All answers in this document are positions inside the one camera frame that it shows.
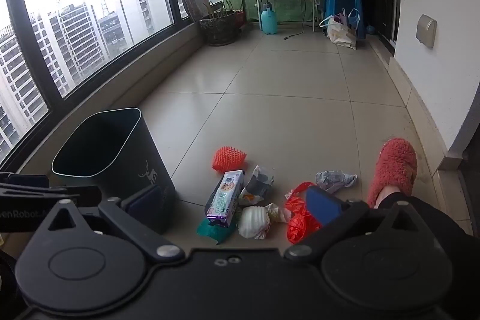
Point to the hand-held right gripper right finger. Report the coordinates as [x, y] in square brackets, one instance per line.
[324, 207]

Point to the leaning picture board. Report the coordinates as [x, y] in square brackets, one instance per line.
[195, 1]

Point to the light blue spray bottle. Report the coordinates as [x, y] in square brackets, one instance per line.
[269, 22]

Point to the red plastic bag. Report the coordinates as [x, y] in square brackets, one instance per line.
[298, 226]

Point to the grey wall outlet cover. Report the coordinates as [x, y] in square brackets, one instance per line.
[426, 31]

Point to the blue plastic stool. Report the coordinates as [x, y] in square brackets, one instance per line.
[343, 1]

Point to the person's right leg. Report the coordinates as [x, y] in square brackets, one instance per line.
[450, 220]

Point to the small blue ball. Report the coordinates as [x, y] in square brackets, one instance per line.
[371, 30]

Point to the grey-blue paper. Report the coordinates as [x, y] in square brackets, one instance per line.
[332, 181]

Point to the green potted plant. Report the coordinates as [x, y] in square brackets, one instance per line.
[219, 8]

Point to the white foam fruit net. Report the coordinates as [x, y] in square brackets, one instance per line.
[253, 222]

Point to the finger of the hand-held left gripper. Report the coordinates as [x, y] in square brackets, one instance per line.
[75, 192]

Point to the orange foam fruit net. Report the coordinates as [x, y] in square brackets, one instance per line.
[228, 160]

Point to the grey white snack wrapper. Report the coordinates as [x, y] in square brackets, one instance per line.
[257, 187]

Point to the person's right pink slipper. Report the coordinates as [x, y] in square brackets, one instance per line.
[393, 166]

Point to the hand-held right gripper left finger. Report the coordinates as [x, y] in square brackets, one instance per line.
[144, 200]

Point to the white shopping bag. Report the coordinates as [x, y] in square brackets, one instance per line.
[341, 33]

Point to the teal plastic bag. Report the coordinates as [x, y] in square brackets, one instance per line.
[213, 233]

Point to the dark green trash bin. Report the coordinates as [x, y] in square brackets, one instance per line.
[112, 155]

